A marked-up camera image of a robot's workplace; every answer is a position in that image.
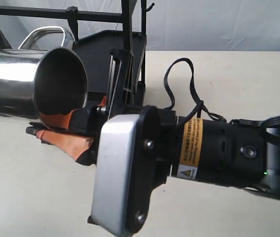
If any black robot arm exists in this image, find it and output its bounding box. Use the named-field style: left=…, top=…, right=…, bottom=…
left=26, top=49, right=280, bottom=208

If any stainless steel mug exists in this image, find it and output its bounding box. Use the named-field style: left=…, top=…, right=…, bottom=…
left=0, top=26, right=88, bottom=128

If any black metal rack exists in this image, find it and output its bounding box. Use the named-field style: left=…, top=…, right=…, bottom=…
left=0, top=0, right=154, bottom=106

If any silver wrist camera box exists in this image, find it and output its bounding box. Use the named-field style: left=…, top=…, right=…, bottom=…
left=90, top=106, right=161, bottom=237

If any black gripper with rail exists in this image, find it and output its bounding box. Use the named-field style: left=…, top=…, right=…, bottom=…
left=26, top=49, right=176, bottom=185

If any white backdrop curtain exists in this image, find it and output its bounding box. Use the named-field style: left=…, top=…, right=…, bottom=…
left=0, top=0, right=280, bottom=51

